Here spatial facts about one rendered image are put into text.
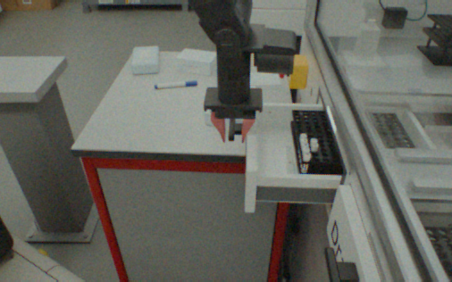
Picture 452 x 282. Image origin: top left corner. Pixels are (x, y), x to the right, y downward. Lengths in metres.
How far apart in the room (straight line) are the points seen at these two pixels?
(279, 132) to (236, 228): 0.38
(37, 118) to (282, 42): 1.03
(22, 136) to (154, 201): 0.63
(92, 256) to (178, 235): 0.63
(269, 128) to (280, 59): 0.30
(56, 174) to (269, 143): 0.98
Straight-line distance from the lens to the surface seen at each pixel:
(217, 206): 1.04
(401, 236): 0.46
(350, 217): 0.54
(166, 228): 1.14
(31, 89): 1.31
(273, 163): 0.74
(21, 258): 1.43
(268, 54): 0.57
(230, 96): 0.61
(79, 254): 1.73
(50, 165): 1.53
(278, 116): 0.84
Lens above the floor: 1.31
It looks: 37 degrees down
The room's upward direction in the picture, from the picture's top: straight up
